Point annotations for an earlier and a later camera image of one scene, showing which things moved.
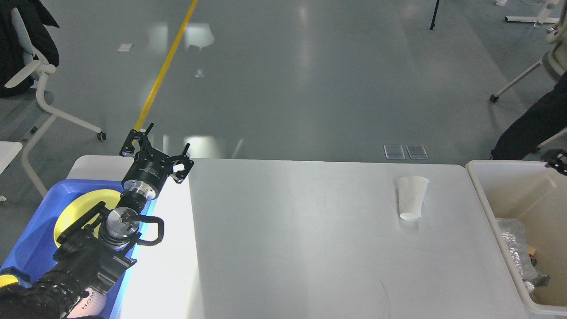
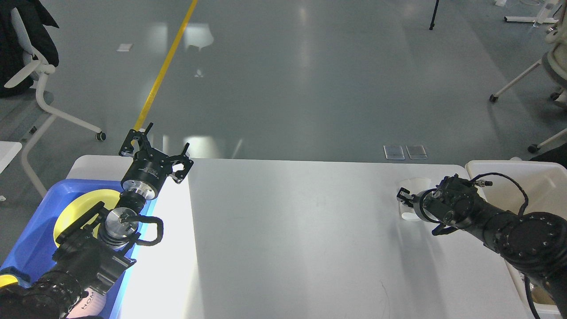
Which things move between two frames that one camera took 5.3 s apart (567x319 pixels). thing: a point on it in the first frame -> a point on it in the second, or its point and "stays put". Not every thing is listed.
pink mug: (94, 304) stays put
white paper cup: (411, 190) stays put
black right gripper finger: (557, 158) -> (428, 204)
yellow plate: (80, 205) stays put
